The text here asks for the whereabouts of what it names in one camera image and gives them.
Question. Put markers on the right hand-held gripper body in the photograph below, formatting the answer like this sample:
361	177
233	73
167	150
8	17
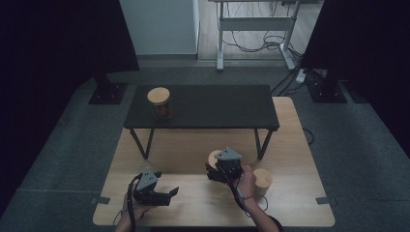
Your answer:
228	161

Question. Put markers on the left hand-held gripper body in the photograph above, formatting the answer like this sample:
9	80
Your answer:
146	182

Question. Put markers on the black shelf with metal legs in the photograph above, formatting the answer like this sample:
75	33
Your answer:
209	106

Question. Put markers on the person's left hand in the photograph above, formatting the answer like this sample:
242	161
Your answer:
137	209

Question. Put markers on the person's right hand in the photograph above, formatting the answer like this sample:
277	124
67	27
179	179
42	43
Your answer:
248	183

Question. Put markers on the black stand base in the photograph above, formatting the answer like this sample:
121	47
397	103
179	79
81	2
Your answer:
327	92
108	93

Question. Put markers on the white power strip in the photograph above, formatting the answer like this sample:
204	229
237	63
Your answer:
300	76

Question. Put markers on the white cabinet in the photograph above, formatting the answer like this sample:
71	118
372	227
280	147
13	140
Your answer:
159	27

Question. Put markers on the dark curtain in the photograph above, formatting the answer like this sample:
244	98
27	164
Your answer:
364	48
48	64

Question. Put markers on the white desk frame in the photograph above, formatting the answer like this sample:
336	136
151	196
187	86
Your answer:
256	24

